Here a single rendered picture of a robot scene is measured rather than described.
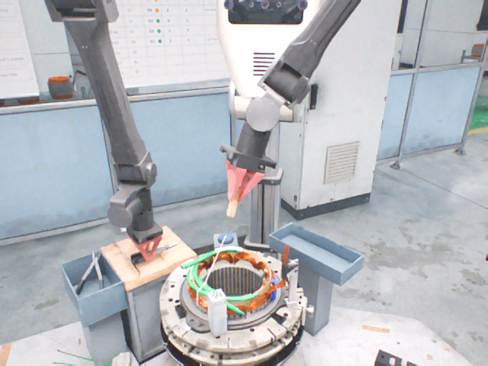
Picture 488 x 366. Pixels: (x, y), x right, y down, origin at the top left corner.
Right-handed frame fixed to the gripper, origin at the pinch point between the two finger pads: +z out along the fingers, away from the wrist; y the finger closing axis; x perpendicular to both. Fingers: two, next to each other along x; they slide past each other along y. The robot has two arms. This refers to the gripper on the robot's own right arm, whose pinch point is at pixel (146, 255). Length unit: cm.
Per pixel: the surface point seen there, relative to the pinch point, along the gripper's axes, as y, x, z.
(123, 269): -0.6, -6.3, 2.1
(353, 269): 33, 43, 4
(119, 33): -188, 69, -38
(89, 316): 4.0, -17.2, 8.0
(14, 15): -199, 12, -50
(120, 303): 4.0, -9.7, 8.2
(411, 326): 42, 64, 31
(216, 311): 34.6, -0.6, -7.6
